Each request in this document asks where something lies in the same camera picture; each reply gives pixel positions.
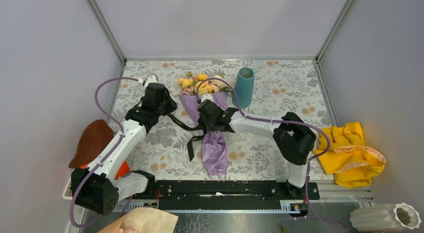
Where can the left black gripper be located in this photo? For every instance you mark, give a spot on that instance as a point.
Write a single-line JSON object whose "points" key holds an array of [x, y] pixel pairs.
{"points": [[172, 104]]}

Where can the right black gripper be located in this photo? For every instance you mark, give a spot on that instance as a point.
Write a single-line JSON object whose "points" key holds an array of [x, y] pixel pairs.
{"points": [[210, 128]]}

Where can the purple wrapping paper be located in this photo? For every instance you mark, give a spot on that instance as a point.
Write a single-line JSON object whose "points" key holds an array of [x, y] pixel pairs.
{"points": [[213, 147]]}

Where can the yellow pink flower bunch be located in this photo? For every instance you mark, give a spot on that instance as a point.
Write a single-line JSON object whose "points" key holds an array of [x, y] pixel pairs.
{"points": [[199, 85]]}

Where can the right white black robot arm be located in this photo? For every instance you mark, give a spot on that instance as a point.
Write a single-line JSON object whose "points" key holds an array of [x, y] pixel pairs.
{"points": [[294, 139]]}

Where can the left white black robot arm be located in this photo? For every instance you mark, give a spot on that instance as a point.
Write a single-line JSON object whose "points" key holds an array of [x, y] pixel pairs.
{"points": [[96, 187]]}

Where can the teal ceramic vase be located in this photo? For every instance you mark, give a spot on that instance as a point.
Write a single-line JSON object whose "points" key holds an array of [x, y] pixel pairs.
{"points": [[244, 87]]}

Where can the white ribbed vase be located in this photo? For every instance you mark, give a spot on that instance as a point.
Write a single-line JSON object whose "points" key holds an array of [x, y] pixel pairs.
{"points": [[385, 218]]}

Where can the floral patterned table mat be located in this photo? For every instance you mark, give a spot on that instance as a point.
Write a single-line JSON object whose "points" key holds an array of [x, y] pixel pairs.
{"points": [[280, 86]]}

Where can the brown cloth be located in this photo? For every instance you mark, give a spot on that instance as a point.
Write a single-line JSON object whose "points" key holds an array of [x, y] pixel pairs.
{"points": [[93, 141]]}

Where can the orange cloth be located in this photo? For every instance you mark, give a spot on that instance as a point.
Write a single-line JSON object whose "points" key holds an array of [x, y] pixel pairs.
{"points": [[122, 168]]}

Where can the brown paper bag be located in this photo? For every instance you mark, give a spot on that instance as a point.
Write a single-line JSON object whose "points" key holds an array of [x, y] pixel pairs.
{"points": [[143, 220]]}

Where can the white plastic basket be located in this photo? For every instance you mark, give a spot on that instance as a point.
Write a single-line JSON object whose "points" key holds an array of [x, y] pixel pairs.
{"points": [[67, 192]]}

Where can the yellow cloth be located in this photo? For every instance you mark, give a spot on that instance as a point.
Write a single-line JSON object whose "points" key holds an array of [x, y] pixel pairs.
{"points": [[349, 160]]}

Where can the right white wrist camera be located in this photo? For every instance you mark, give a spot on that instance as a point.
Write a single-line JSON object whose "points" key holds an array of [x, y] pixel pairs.
{"points": [[206, 97]]}

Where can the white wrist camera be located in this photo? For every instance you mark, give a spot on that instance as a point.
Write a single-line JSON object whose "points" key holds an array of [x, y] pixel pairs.
{"points": [[206, 97], [150, 79]]}

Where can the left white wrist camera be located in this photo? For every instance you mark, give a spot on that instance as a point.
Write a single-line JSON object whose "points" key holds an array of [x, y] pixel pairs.
{"points": [[150, 79]]}

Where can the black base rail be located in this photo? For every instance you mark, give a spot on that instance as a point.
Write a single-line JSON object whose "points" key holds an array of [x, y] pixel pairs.
{"points": [[185, 195]]}

